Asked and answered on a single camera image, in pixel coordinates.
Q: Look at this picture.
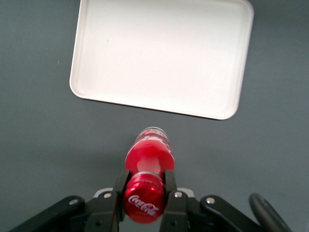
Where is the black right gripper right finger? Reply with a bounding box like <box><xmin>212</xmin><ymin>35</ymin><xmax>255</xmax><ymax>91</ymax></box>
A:
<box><xmin>160</xmin><ymin>169</ymin><xmax>201</xmax><ymax>232</ymax></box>

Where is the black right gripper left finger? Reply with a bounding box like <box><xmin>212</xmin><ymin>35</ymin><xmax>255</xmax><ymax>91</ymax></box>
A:
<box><xmin>84</xmin><ymin>169</ymin><xmax>131</xmax><ymax>232</ymax></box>

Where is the red coke bottle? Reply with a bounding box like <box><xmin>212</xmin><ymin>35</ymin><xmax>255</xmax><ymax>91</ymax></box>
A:
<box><xmin>122</xmin><ymin>126</ymin><xmax>176</xmax><ymax>224</ymax></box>

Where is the cream rectangular tray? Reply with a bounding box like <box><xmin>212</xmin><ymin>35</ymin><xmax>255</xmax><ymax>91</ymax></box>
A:
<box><xmin>69</xmin><ymin>0</ymin><xmax>255</xmax><ymax>121</ymax></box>

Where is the thick black wrist cable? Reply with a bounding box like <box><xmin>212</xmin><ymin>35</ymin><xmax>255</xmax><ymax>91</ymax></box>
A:
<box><xmin>248</xmin><ymin>192</ymin><xmax>293</xmax><ymax>232</ymax></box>

